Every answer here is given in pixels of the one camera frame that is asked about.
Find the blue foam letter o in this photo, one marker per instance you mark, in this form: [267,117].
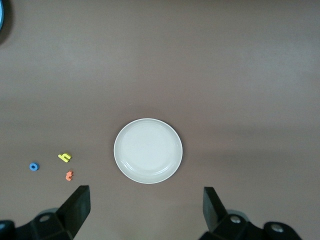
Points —
[30,167]

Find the blue round plate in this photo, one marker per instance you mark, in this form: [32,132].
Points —
[1,15]

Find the beige round plate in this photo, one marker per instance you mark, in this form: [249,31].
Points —
[148,151]

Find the brown paper table cover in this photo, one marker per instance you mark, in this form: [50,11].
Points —
[160,62]

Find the orange foam letter t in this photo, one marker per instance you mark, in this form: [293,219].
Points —
[68,176]

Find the yellow foam letter h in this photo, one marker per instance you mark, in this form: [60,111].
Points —
[65,158]

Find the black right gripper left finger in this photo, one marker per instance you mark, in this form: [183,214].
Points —
[75,212]

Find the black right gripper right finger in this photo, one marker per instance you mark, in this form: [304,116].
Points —
[215,215]

